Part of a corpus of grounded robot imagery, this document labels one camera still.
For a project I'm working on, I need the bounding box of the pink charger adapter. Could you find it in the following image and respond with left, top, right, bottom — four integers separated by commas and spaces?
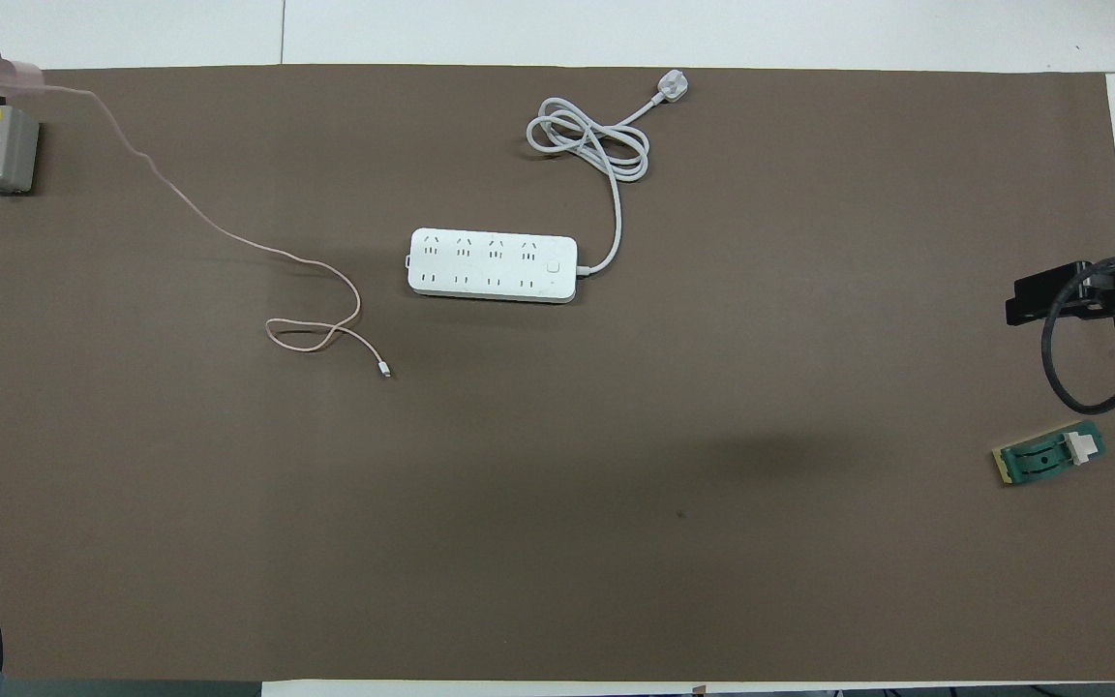
0, 58, 47, 96

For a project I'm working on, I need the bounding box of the white power strip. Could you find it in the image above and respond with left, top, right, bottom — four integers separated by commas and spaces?
407, 227, 580, 305

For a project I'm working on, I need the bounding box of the brown table mat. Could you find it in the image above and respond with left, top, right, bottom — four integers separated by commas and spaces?
0, 64, 1115, 683

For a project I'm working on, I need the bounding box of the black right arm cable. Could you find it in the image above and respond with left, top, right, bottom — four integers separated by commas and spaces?
1041, 254, 1115, 415

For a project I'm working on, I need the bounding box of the green knife switch block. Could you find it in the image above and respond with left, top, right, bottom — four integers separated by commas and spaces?
993, 419, 1107, 487

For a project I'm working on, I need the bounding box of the white power strip cord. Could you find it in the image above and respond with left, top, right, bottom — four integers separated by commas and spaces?
527, 70, 691, 279

